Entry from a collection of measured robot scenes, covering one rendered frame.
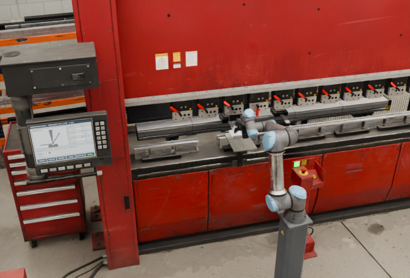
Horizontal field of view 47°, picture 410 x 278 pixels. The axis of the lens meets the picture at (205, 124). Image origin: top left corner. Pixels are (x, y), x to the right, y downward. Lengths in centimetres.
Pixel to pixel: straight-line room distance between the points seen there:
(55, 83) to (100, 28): 48
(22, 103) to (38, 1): 461
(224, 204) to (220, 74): 112
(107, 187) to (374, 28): 230
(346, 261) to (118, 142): 212
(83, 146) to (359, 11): 218
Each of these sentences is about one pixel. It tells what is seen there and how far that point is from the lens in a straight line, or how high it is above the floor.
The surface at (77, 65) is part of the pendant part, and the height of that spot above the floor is 190.
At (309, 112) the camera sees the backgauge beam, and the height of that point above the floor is 96.
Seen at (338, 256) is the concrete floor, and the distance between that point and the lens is 424.
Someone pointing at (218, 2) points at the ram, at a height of 205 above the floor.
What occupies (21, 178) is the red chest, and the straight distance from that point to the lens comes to 393.
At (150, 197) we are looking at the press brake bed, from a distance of 376.
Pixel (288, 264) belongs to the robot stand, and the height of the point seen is 43.
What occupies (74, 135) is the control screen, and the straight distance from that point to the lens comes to 287.
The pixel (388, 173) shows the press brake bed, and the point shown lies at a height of 46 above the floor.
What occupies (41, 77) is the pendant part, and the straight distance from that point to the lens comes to 273.
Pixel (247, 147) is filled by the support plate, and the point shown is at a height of 100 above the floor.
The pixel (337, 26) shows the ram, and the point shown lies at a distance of 369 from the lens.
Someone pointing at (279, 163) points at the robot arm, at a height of 122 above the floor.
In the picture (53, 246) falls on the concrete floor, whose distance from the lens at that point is 438.
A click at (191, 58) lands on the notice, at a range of 337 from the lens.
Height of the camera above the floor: 289
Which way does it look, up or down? 29 degrees down
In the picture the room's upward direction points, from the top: straight up
